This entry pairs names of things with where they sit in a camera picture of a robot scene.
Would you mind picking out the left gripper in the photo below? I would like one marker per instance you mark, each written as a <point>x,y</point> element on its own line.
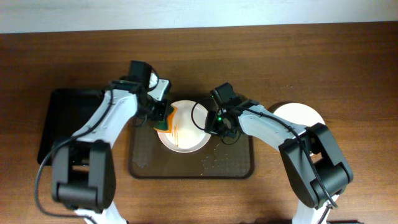
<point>159,111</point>

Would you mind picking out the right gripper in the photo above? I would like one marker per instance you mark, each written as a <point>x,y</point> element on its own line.
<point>211,123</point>

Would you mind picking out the green and orange sponge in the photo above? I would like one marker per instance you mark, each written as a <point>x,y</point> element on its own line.
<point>168,121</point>

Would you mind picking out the cream white plate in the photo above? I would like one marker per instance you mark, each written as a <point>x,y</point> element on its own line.
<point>185,135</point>

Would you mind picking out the pale green plate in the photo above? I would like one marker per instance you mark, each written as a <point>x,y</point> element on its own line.
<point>299,114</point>

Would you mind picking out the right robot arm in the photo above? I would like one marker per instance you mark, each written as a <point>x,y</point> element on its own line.
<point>316,168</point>

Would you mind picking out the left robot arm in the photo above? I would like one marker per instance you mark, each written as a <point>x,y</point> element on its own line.
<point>83,176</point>

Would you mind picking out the brown serving tray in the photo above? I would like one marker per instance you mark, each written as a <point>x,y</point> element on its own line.
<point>149,158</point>

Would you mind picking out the black plastic tray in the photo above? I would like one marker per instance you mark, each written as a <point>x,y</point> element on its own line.
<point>69,109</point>

